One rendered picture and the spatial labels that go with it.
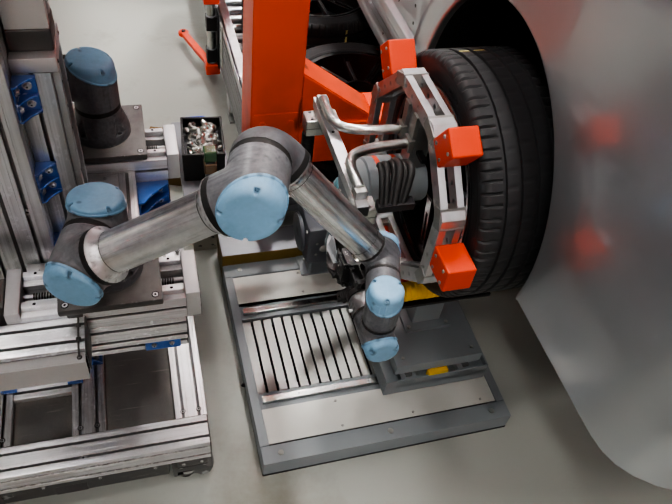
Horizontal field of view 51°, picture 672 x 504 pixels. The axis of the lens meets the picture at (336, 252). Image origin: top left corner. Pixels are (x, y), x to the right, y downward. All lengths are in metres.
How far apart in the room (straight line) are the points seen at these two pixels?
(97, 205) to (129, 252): 0.18
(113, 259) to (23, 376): 0.42
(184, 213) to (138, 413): 1.01
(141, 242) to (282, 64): 0.96
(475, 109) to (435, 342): 0.94
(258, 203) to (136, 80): 2.55
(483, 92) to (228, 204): 0.75
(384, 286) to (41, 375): 0.78
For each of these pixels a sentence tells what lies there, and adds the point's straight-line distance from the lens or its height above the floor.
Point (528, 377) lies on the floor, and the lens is 2.64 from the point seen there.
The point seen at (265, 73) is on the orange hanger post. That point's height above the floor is 0.89.
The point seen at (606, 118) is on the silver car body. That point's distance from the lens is 1.45.
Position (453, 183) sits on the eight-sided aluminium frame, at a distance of 1.65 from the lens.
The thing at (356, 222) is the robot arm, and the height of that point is 1.08.
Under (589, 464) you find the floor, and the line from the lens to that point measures 2.55.
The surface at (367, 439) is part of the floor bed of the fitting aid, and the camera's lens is 2.26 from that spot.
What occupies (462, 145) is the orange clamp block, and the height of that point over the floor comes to 1.14.
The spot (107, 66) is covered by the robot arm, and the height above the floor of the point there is 1.04.
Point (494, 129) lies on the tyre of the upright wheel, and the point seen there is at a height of 1.14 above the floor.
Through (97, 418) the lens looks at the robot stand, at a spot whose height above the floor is 0.21.
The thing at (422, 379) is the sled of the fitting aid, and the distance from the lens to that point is 2.33.
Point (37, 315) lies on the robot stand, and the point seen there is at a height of 0.76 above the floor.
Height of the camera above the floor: 2.07
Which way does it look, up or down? 48 degrees down
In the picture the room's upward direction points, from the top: 9 degrees clockwise
